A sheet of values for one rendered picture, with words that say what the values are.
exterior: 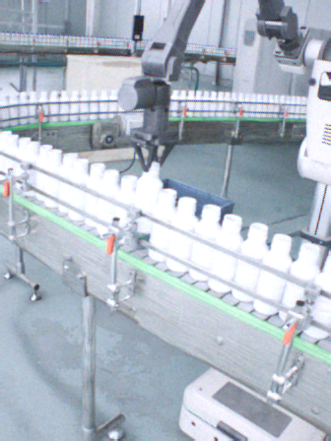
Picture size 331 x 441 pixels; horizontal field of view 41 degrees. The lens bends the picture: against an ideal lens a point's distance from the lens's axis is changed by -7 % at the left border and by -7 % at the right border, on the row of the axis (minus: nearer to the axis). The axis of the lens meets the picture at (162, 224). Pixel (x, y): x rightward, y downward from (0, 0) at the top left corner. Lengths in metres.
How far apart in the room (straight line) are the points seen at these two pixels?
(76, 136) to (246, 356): 1.84
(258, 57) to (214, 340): 6.14
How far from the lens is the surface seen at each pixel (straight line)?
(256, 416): 1.77
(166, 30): 1.03
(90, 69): 5.00
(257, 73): 6.97
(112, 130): 2.52
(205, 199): 1.74
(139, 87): 0.95
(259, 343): 0.96
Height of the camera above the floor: 1.52
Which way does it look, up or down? 24 degrees down
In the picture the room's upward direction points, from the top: 6 degrees clockwise
